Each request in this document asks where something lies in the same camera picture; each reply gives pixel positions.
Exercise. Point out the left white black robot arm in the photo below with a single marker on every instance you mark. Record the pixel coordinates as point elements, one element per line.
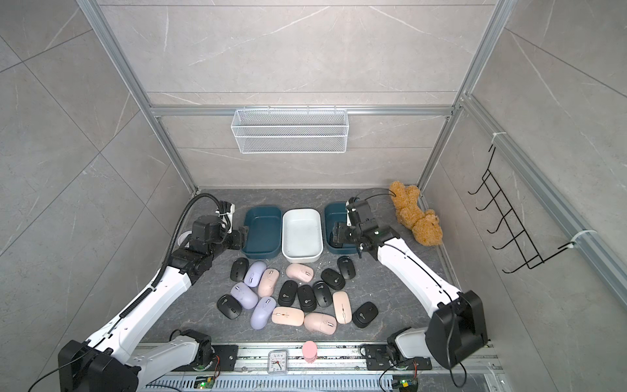
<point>106,360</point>

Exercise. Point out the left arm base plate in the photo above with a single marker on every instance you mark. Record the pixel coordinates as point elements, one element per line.
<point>225,359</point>

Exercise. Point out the purple mouse top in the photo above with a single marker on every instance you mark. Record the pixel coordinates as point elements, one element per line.
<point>255,273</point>

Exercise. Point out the brown teddy bear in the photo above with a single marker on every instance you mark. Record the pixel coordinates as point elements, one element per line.
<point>424,225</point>

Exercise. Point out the white wire mesh basket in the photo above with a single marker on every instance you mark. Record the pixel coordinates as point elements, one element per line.
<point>291,131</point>

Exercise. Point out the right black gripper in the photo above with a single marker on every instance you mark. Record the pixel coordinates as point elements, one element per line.
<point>340,231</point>

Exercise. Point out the pink mouse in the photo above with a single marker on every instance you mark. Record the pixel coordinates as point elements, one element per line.
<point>320,323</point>
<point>288,316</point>
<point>300,272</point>
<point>268,282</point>
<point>342,307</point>

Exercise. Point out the black mouse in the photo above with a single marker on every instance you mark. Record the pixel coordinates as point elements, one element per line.
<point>239,269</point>
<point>346,266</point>
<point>365,315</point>
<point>288,293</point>
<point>322,293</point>
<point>333,279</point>
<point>229,307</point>
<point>306,298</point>

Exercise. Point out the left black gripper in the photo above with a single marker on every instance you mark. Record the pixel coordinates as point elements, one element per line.
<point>238,237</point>

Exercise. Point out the purple mouse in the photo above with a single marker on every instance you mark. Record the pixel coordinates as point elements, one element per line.
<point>262,312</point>
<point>246,297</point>
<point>255,273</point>

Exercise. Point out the right teal storage box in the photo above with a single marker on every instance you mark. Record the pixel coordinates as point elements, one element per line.
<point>333,213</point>

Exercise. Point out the teal storage box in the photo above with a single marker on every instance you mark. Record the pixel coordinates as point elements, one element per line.
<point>333,213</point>
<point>264,232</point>

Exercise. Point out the small white desk clock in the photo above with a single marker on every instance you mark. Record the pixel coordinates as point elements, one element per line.
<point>277,362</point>

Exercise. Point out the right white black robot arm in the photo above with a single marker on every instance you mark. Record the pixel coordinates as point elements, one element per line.
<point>457,326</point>

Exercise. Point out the white storage box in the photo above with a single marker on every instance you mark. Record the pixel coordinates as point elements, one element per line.
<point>302,235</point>

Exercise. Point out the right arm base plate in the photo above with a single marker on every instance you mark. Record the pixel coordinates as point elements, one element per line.
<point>381,357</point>

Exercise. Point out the left teal storage box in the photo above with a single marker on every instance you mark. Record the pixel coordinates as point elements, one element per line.
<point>264,232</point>

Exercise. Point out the pink cylinder object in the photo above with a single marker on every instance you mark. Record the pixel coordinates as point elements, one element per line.
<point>310,352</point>

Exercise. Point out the purple mouse bottom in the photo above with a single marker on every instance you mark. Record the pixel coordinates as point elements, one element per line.
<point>262,312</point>

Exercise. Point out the purple mouse middle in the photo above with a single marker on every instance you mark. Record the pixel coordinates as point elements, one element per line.
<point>246,297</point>

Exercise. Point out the black wall hook rack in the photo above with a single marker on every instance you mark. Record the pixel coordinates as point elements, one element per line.
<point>518,234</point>

